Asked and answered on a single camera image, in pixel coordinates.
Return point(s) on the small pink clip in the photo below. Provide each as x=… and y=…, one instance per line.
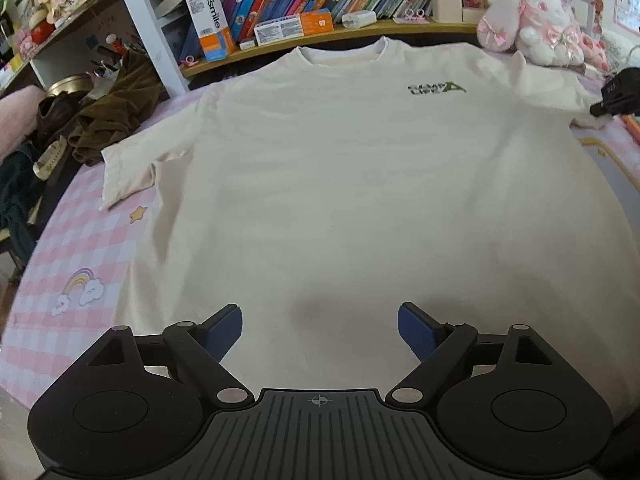
x=191, y=60

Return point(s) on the cream printed t-shirt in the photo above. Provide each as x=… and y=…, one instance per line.
x=325, y=185

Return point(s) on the white shelf unit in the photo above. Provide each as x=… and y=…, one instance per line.
x=75, y=45

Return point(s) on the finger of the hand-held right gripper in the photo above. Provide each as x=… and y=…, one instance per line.
x=606, y=109

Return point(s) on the beige pen holder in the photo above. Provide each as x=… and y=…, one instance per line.
x=446, y=5

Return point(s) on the dark green cloth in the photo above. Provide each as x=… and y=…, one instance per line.
x=17, y=200

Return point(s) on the red deer wall sticker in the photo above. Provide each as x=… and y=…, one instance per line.
x=598, y=5

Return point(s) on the pink white plush bunny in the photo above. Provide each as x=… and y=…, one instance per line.
x=530, y=15

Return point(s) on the wooden bookshelf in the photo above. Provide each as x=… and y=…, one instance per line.
x=350, y=33

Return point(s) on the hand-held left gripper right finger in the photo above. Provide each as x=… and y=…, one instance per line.
x=415, y=332

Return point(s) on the flat white orange box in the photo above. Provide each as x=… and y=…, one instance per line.
x=292, y=27

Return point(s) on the alphabet wall poster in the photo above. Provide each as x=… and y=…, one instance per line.
x=627, y=7

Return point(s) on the metal bowl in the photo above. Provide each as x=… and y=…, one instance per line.
x=70, y=85

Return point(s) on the pink fluffy cloth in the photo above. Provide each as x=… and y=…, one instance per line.
x=17, y=120

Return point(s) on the white power adapter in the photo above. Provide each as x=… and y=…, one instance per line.
x=359, y=19

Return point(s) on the tall white orange box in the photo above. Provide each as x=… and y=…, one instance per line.
x=210, y=25

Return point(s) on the brown velvet cloth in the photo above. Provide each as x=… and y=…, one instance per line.
x=115, y=110

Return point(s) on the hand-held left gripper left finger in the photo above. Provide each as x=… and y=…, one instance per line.
x=225, y=330

